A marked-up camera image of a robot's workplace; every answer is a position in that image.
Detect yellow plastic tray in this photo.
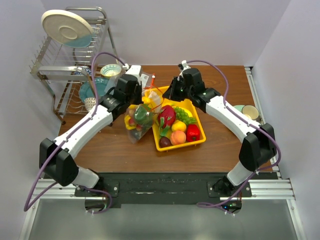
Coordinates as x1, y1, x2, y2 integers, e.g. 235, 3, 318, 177
144, 86, 206, 152

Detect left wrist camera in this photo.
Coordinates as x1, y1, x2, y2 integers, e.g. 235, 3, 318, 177
125, 65, 142, 80

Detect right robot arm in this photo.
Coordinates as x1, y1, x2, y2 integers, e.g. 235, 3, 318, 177
163, 66, 281, 197

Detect dark purple plum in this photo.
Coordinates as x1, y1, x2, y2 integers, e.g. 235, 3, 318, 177
159, 136, 172, 148

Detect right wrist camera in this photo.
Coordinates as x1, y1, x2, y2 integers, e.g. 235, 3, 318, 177
178, 60, 191, 74

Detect beige and teal plate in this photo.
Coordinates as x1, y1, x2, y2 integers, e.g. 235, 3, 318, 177
41, 9, 94, 49

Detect blue patterned bowl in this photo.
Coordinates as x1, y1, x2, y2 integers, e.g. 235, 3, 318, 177
73, 66, 94, 77

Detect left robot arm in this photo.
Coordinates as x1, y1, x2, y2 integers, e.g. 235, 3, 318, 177
39, 74, 142, 196

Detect teal scalloped plate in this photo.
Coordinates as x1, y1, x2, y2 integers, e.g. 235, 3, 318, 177
78, 77, 109, 103

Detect green saucer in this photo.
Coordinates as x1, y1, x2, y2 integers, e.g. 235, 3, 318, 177
234, 105, 244, 112

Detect small yellow fruit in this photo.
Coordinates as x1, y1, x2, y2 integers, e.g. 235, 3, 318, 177
171, 120, 187, 132

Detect orange zip top bag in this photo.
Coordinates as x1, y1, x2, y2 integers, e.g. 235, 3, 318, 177
124, 73, 164, 144

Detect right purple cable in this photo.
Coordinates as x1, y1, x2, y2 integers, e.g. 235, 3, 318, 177
186, 59, 282, 215

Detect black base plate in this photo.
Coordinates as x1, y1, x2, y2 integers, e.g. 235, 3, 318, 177
43, 171, 279, 210

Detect green bell pepper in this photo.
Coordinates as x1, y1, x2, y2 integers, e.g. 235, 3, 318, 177
133, 104, 154, 127

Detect yellow lemon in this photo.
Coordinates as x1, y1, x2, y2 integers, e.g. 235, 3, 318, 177
142, 96, 151, 106

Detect yellow bell pepper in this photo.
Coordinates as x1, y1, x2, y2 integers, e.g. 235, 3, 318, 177
124, 115, 137, 131

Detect cream mug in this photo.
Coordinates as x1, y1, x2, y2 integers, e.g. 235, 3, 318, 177
241, 105, 261, 123

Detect teal striped small bowl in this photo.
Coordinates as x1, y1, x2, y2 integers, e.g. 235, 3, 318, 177
100, 64, 122, 79

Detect red dragon fruit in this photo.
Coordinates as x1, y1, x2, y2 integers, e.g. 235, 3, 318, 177
157, 105, 176, 137

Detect clear bag with label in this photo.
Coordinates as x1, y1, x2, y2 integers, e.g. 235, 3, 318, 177
106, 63, 154, 89

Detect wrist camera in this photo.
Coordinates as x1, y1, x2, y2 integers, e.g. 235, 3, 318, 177
125, 65, 142, 80
178, 60, 191, 74

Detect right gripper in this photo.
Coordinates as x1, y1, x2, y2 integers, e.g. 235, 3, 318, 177
163, 76, 194, 102

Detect red bell pepper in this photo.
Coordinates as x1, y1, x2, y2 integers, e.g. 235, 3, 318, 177
186, 124, 201, 142

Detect orange peach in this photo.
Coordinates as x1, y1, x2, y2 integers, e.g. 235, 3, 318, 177
170, 130, 186, 146

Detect green grapes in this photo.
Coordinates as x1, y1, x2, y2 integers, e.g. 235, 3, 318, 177
173, 106, 197, 126

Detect metal dish rack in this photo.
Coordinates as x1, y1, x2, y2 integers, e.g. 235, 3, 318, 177
30, 6, 118, 125

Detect grey toy fish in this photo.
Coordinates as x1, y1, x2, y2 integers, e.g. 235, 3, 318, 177
128, 129, 146, 144

